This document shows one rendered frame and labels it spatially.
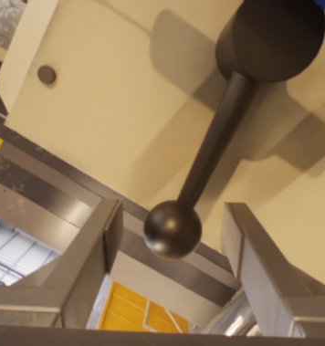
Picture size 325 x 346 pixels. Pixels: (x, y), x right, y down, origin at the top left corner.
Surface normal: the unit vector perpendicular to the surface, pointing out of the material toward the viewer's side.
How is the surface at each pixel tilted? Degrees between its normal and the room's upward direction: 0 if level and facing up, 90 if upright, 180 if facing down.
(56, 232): 90
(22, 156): 90
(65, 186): 90
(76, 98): 90
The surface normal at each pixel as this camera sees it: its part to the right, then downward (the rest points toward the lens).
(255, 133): -0.04, 0.28
